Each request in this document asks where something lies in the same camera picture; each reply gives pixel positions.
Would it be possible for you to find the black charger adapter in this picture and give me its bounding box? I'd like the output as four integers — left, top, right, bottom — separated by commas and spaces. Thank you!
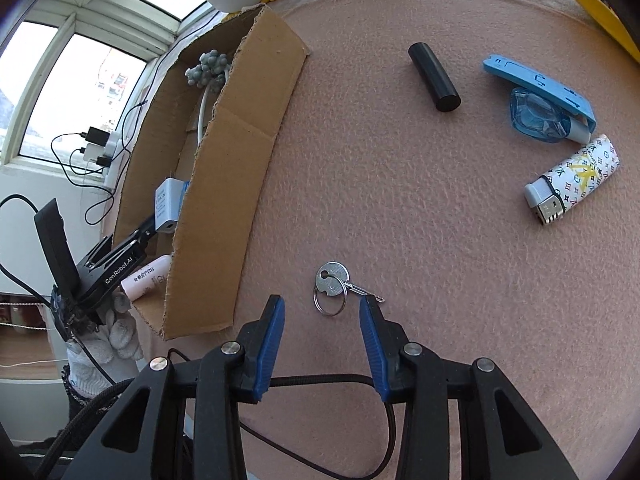
84, 127, 111, 146

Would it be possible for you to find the white usb power adapter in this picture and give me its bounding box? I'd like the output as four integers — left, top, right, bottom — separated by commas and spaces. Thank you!
154, 178, 189, 233

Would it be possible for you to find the open cardboard box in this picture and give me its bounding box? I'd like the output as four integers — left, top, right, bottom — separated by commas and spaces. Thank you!
114, 6, 309, 340

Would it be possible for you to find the white power strip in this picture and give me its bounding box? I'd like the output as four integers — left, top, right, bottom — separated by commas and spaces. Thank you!
82, 132, 122, 190

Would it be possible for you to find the pink lotion bottle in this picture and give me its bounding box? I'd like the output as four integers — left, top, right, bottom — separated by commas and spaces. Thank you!
120, 255, 171, 301

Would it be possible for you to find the black cylinder tube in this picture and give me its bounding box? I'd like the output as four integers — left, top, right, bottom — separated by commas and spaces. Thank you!
408, 42, 461, 113

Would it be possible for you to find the white neck massager roller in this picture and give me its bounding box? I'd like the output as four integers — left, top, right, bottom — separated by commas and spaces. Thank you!
184, 50, 231, 145

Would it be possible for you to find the yellow leaf-shaped fruit bowl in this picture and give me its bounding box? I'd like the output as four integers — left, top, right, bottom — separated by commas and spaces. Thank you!
575, 0, 640, 63

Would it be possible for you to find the black power cable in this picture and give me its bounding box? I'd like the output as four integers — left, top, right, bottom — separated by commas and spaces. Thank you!
49, 8, 222, 227

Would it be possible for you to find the blue plastic phone stand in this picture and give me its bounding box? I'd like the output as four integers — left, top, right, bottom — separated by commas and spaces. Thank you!
483, 54, 597, 133

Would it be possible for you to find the white gloved hand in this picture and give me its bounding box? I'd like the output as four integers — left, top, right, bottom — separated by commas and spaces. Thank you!
65, 289, 143, 399

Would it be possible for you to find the silver key with ring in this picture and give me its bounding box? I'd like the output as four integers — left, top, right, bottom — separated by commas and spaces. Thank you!
312, 261, 385, 318

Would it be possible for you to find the patterned white lighter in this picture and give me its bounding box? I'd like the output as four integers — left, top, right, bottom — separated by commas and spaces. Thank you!
524, 134, 620, 226

